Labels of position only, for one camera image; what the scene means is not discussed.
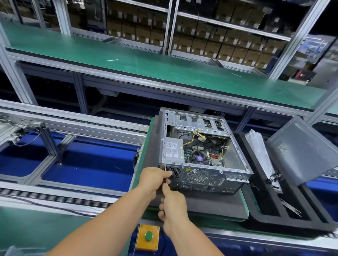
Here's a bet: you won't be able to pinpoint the aluminium roller conveyor frame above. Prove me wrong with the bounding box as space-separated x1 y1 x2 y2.
0 100 149 211

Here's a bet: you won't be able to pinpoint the black processor cooling fan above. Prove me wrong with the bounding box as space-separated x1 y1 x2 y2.
191 152 209 167

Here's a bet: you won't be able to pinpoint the black foam tray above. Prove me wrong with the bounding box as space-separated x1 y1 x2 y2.
234 131 338 233

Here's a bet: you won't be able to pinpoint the black cable bundle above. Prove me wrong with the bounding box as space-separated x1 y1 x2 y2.
269 173 283 190

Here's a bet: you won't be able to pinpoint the silver power supply unit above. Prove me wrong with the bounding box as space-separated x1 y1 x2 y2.
162 137 186 164

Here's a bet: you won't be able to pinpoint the aluminium shelf rack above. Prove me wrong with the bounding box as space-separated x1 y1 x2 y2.
0 0 331 81

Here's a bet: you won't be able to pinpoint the silver metal strip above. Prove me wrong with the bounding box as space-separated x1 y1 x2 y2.
279 199 303 218

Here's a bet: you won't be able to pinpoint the yellow black wire bundle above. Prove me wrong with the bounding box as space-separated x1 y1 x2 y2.
183 129 206 145

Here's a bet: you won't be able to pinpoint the rows of brown cardboard boxes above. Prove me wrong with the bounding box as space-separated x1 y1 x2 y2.
106 0 293 70

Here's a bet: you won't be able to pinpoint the green pallet board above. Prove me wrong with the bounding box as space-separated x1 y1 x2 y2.
129 116 262 229

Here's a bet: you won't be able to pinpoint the grey computer side panel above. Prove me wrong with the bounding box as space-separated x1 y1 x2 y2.
265 116 338 187

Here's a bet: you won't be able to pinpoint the person's left forearm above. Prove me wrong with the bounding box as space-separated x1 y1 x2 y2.
45 186 157 256

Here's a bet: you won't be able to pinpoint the black foam pad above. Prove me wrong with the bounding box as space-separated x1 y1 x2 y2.
144 116 249 220

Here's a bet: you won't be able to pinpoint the yellow push button box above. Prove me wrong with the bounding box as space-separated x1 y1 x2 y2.
135 223 160 252

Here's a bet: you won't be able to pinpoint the person's right hand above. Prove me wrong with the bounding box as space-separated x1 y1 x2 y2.
158 182 189 233

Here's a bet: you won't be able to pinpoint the person's left hand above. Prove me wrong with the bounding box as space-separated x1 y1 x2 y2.
137 167 174 204

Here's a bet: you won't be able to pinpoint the person's right forearm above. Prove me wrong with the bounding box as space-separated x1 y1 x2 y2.
164 217 225 256

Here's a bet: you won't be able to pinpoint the silver desktop computer case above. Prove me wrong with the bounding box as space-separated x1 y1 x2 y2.
158 108 254 195

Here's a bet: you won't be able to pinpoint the clear plastic accessory bag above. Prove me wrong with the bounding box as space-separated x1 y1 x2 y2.
244 129 283 193

